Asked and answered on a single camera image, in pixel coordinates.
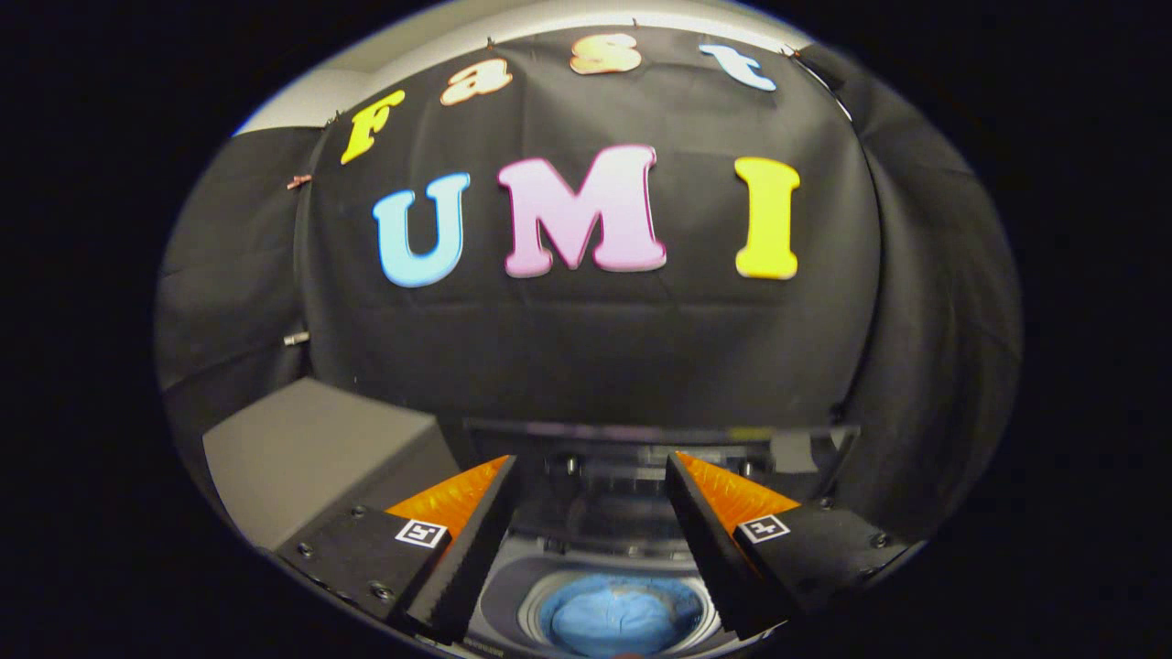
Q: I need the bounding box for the grey box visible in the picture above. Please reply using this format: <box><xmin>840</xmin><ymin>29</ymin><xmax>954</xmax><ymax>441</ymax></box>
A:
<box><xmin>201</xmin><ymin>378</ymin><xmax>463</xmax><ymax>550</ymax></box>

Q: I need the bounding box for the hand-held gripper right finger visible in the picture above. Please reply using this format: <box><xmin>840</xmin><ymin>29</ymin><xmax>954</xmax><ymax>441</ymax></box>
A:
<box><xmin>664</xmin><ymin>450</ymin><xmax>917</xmax><ymax>642</ymax></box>

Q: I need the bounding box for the grey washing machine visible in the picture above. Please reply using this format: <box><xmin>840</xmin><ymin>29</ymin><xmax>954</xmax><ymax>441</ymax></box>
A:
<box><xmin>458</xmin><ymin>535</ymin><xmax>733</xmax><ymax>659</ymax></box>

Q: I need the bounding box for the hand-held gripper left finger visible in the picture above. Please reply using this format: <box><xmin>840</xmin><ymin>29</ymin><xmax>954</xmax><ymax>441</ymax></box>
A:
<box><xmin>275</xmin><ymin>455</ymin><xmax>518</xmax><ymax>644</ymax></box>

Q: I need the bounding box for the light blue polo shirt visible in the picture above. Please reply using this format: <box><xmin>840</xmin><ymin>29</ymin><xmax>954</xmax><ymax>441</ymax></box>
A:
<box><xmin>540</xmin><ymin>575</ymin><xmax>706</xmax><ymax>658</ymax></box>

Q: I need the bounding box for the black backdrop cloth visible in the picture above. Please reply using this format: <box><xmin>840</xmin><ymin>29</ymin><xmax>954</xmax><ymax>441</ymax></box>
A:
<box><xmin>156</xmin><ymin>14</ymin><xmax>1025</xmax><ymax>550</ymax></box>

